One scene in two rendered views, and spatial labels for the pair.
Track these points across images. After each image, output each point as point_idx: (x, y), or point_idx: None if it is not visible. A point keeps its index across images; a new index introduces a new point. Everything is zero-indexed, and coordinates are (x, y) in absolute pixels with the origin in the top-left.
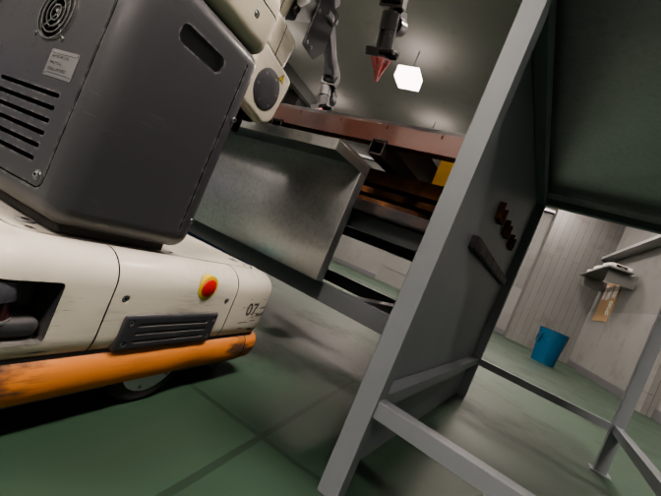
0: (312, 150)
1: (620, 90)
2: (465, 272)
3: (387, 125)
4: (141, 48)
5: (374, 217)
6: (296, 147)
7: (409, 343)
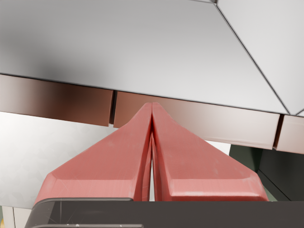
0: (108, 134)
1: None
2: None
3: (269, 149)
4: None
5: None
6: (61, 120)
7: (301, 159)
